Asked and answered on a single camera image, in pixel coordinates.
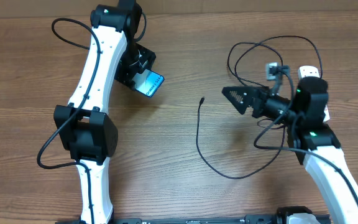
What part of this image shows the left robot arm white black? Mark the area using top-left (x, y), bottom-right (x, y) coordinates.
top-left (53, 1), bottom-right (164, 223)

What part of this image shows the white power strip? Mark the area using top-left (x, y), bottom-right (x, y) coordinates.
top-left (298, 65), bottom-right (330, 123)

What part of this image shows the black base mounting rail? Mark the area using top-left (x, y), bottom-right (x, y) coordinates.
top-left (54, 205), bottom-right (332, 224)

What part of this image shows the blue Galaxy smartphone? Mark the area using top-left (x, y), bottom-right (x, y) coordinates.
top-left (132, 69), bottom-right (164, 97)

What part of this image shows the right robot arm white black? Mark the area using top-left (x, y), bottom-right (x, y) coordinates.
top-left (222, 77), bottom-right (358, 223)

